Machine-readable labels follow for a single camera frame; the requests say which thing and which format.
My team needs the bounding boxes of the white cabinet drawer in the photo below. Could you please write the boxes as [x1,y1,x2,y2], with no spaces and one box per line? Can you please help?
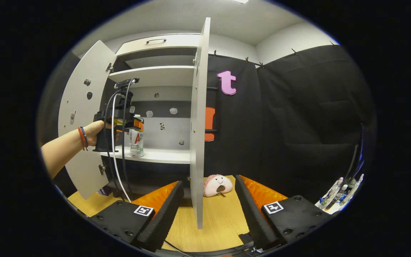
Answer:
[116,34,202,56]

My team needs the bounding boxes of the black backdrop cloth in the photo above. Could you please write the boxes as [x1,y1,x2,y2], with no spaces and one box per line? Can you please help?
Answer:
[36,45,375,215]

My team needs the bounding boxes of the pink plush toy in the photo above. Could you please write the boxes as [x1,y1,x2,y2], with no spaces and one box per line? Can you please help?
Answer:
[203,174,233,197]

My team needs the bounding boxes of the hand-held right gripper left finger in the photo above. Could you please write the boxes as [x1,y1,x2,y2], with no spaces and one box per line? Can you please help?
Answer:
[90,181,184,252]

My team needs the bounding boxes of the white cabinet door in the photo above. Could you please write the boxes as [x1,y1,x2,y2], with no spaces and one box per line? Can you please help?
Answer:
[57,40,117,200]
[189,17,211,229]

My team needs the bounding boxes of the red and blue bracelet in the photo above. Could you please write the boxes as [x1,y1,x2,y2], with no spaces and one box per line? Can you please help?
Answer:
[78,126,89,151]

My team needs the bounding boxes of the white cable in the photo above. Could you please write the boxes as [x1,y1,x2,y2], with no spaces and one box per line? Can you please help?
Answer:
[111,93,132,203]

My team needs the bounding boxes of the thin black cable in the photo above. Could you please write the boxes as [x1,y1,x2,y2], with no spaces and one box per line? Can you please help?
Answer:
[163,240,192,257]

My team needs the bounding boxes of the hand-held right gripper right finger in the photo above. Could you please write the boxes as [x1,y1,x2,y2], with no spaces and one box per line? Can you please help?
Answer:
[235,175,333,250]

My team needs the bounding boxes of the white bottle green label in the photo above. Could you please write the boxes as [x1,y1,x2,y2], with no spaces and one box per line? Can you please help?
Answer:
[129,115,144,158]

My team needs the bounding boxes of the white cabinet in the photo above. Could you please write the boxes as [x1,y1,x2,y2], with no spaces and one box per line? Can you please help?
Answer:
[98,33,211,198]

